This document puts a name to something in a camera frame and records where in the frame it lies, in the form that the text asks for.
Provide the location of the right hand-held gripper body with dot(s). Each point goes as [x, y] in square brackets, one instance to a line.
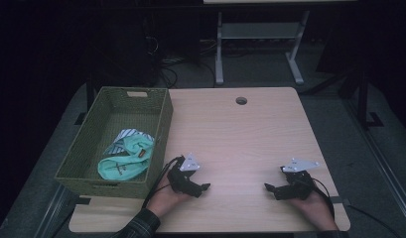
[298, 188]

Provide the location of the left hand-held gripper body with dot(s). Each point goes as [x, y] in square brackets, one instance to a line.
[184, 181]

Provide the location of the teal cloth garment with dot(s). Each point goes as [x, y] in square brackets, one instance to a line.
[127, 162]

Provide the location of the green woven basket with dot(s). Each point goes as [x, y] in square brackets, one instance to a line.
[124, 115]

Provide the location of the person's right hand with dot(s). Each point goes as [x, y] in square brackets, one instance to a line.
[314, 208]

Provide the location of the person's left hand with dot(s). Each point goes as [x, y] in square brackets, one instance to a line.
[165, 201]

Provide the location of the grey tape strip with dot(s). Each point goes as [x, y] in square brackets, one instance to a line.
[338, 200]

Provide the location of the grey table grommet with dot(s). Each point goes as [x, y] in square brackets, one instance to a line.
[241, 100]

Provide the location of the black tape strip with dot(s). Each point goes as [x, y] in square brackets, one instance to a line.
[82, 200]

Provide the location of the black metal stand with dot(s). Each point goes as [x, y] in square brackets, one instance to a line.
[363, 99]

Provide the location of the grey metal stand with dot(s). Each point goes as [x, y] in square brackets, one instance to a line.
[260, 30]

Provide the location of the long metal floor rail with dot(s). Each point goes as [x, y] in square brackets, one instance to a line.
[389, 178]

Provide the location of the short metal floor rail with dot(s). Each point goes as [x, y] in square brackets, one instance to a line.
[53, 213]

